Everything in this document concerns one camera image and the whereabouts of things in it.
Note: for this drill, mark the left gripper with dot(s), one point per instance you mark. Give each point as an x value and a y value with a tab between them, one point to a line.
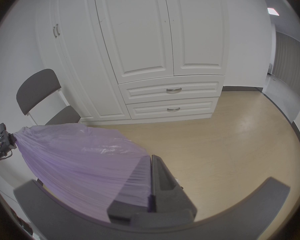
6	145

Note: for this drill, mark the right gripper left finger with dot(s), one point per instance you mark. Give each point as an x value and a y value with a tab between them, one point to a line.
137	196

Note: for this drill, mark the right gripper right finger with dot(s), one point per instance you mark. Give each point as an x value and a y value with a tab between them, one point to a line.
167	196

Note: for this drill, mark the purple plastic bag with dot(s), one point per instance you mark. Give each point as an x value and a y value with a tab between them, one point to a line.
77	159

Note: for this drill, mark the white chair grey cushions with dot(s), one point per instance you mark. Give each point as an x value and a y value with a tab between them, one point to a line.
37	89

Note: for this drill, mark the white wardrobe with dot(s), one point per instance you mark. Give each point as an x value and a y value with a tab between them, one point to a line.
140	34

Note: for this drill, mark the square ceiling light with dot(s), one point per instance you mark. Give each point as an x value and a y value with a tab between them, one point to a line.
273	11

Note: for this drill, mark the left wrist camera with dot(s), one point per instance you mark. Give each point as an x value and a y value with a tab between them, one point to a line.
1	128

